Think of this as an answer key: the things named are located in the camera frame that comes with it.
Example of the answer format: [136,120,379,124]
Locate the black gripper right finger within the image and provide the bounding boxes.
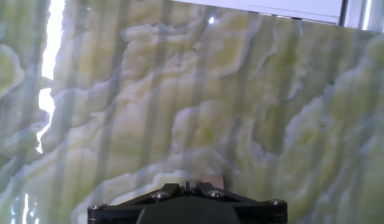
[190,182,288,224]

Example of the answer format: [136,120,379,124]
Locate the green marble pattern mat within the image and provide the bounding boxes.
[0,0,384,224]

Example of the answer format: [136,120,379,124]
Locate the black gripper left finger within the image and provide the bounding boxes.
[87,182,187,224]

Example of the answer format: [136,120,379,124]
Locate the printed paper sheet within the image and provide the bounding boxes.
[171,0,345,25]

